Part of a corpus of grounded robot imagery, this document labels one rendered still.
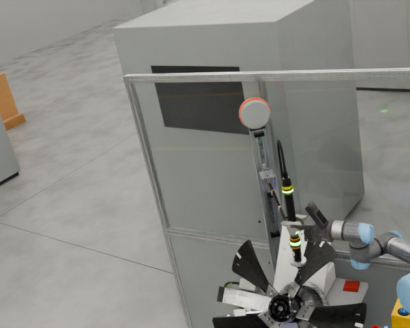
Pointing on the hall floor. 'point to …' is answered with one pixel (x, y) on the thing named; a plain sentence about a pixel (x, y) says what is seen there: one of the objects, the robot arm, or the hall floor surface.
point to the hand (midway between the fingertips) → (286, 218)
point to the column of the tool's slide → (266, 196)
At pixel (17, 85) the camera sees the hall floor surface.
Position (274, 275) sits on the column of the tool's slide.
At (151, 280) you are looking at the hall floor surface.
